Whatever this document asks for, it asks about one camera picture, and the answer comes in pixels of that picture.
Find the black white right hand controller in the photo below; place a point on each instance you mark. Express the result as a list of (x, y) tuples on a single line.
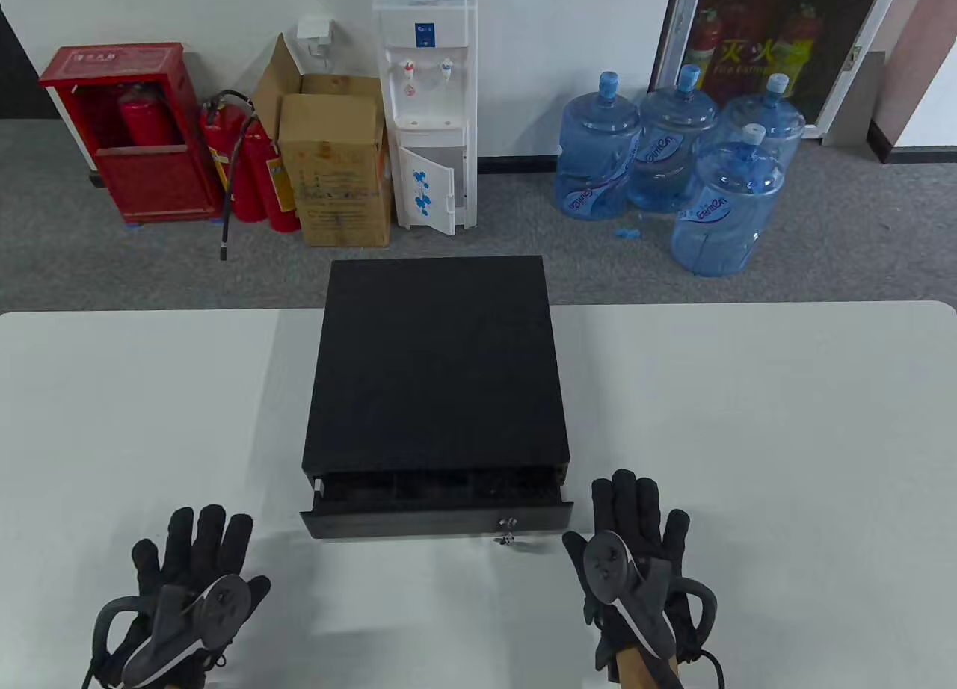
[(607, 562)]

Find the blue water jug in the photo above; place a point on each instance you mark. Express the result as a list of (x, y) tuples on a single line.
[(725, 218), (594, 158), (669, 151), (777, 125)]

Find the black cash drawer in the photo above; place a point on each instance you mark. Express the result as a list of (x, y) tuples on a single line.
[(437, 360)]

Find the person's right forearm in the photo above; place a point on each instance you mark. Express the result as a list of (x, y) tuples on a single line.
[(635, 670)]

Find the white wall plug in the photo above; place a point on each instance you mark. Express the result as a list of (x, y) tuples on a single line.
[(314, 33)]

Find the black left hand controller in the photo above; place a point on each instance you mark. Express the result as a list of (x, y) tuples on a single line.
[(220, 607)]

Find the small blue cap piece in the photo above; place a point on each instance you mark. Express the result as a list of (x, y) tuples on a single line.
[(626, 233)]

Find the white water dispenser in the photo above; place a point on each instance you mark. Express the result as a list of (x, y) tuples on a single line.
[(430, 121)]

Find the red fire extinguisher cabinet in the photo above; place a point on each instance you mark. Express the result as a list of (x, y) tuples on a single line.
[(157, 184)]

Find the glass door fire hydrant cabinet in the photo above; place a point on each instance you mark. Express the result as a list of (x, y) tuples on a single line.
[(785, 46)]

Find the red fire extinguisher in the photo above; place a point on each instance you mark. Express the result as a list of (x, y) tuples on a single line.
[(149, 121), (277, 188), (224, 158)]

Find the person's left hand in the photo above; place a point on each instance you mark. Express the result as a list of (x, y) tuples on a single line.
[(187, 547)]

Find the silver key bunch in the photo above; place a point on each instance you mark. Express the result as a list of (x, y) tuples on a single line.
[(508, 527)]

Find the person's right hand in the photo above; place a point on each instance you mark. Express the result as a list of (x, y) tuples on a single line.
[(635, 510)]

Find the open cardboard box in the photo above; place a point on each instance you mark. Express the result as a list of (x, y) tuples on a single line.
[(288, 76)]

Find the tall closed cardboard box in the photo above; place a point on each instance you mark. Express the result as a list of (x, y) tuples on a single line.
[(336, 173)]

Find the black door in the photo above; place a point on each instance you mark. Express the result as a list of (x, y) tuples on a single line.
[(22, 76)]

